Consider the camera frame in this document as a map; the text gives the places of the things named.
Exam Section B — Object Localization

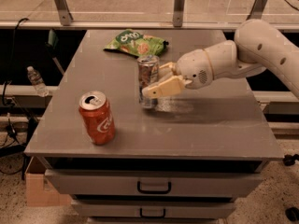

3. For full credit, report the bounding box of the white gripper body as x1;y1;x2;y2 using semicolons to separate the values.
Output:
177;49;213;90

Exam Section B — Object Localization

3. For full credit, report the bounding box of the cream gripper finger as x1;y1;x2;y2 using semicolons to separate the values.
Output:
158;62;177;82
142;76;192;99

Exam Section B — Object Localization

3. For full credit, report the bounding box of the silver blue redbull can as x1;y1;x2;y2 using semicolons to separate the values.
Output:
137;55;160;109

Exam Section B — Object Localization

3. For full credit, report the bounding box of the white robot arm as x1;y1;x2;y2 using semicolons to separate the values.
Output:
142;20;299;99

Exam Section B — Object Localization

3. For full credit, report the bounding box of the red coke can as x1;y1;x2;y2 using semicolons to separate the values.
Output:
78;91;115;145

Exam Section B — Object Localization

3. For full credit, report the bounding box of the green chip bag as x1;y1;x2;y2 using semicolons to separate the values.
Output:
104;29;168;57

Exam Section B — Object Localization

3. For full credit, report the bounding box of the grey drawer cabinet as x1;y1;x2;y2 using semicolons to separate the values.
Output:
26;30;283;224

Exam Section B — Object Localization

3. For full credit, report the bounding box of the black chair caster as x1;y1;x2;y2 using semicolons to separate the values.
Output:
283;154;299;166

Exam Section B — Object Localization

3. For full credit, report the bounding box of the clear plastic water bottle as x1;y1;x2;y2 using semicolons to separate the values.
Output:
27;66;49;97

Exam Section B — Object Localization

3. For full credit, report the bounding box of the top grey drawer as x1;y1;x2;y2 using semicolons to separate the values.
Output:
46;170;262;198

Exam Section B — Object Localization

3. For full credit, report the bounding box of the grey drawer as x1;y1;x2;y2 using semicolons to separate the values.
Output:
71;200;235;219
46;170;262;198

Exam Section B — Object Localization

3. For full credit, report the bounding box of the cardboard box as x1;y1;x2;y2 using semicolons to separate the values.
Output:
25;157;71;207

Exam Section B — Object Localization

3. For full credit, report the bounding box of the middle metal bracket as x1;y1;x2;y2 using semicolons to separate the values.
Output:
172;0;185;27

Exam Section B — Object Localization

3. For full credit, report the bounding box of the metal bracket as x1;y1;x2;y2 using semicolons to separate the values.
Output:
172;0;185;27
54;0;73;26
247;0;268;20

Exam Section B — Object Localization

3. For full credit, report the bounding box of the right metal bracket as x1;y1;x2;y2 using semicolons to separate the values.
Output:
247;0;268;20

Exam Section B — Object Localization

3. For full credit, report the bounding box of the left metal bracket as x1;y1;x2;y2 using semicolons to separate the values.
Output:
54;0;73;26

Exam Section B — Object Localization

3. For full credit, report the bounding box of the black cable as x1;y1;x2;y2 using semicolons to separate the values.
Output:
0;17;36;175

